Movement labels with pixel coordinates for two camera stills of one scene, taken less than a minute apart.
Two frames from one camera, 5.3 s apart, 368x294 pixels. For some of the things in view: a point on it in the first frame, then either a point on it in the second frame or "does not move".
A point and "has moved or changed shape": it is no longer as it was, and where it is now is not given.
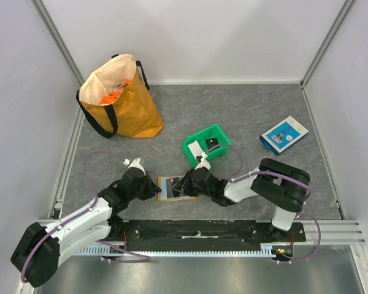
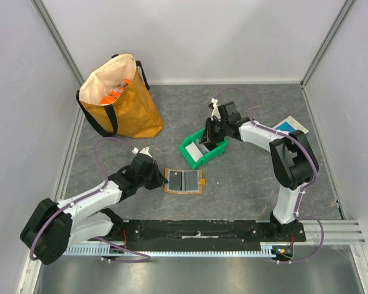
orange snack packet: (114, 95) does not move
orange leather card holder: (162, 195) has moved or changed shape
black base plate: (204, 235) does not move
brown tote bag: (113, 98) does not move
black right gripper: (187, 182) → (213, 129)
